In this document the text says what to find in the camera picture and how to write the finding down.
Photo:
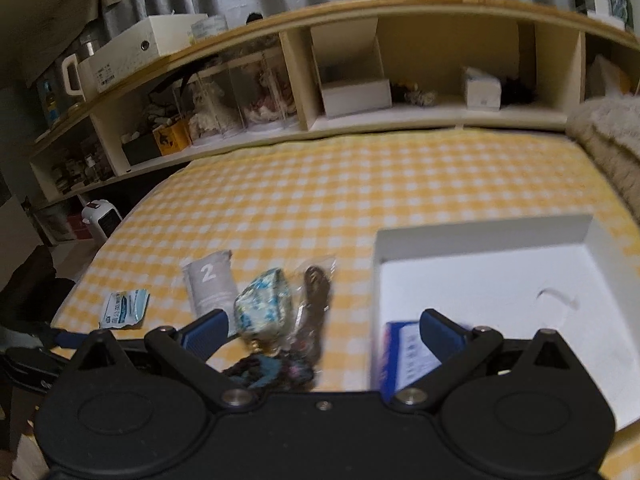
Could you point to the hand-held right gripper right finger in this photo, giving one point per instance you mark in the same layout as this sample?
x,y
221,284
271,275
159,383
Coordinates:
x,y
440,332

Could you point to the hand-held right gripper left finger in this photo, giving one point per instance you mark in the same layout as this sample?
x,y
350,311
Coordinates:
x,y
207,332

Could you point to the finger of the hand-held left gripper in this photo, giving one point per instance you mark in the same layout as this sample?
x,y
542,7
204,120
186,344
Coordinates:
x,y
65,338

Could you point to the blue tissue packet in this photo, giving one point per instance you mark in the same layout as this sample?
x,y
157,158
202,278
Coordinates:
x,y
405,355

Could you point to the grey-white soft packet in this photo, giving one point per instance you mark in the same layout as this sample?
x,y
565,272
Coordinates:
x,y
210,285

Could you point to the floral brocade pouch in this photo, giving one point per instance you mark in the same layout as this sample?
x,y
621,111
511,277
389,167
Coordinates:
x,y
262,305

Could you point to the white cardboard box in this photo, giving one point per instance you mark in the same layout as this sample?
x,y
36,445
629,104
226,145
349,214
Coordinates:
x,y
500,310

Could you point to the blue-white wet wipe packet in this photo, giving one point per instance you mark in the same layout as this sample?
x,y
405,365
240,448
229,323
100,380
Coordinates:
x,y
124,309

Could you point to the dark knitted yarn pouch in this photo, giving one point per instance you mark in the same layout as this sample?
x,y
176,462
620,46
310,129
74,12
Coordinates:
x,y
272,372

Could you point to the clear bag with brown ornament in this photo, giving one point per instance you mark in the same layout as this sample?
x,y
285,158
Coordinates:
x,y
315,300

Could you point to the small white heater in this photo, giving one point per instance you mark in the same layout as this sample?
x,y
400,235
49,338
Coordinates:
x,y
102,220

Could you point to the group of small jars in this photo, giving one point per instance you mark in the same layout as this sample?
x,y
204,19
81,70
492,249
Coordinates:
x,y
82,167

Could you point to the yellow checked bed sheet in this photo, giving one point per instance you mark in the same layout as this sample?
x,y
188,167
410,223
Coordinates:
x,y
325,195

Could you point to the small black box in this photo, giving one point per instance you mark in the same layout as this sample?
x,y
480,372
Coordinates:
x,y
140,150

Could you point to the orange and black box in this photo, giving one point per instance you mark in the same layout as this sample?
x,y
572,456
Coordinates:
x,y
171,139

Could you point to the clear case with doll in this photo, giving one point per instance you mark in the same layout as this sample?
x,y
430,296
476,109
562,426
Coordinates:
x,y
212,107
262,95

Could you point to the pile of small trinkets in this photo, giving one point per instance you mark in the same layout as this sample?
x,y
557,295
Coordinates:
x,y
415,94

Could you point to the white tissue box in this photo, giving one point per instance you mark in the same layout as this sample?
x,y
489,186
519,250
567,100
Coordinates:
x,y
481,89

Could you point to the open white shelf box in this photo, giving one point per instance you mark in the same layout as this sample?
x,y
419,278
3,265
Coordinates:
x,y
356,97

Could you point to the dark fluffy item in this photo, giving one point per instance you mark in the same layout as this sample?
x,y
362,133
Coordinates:
x,y
520,91

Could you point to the beige fluffy blanket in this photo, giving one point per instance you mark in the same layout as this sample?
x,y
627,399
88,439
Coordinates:
x,y
610,140

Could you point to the wooden headboard shelf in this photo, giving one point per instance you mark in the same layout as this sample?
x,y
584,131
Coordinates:
x,y
425,45

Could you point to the white lidded storage box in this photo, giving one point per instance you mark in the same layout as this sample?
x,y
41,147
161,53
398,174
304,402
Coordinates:
x,y
145,45

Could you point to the small white figurine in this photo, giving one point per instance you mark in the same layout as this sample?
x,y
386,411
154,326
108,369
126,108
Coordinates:
x,y
602,7

